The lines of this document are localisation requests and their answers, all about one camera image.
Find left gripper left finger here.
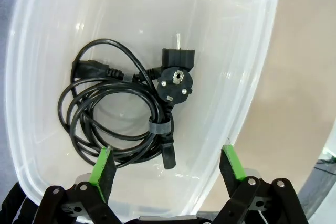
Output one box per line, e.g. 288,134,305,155
34,146,124,224

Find black power cable long loops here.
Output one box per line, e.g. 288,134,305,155
70,33,196,120

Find clear plastic storage container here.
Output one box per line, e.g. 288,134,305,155
5,0,280,218

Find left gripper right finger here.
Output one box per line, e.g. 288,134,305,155
214,144,308,224

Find black power cable wide strap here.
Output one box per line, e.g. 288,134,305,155
58,65,194,170

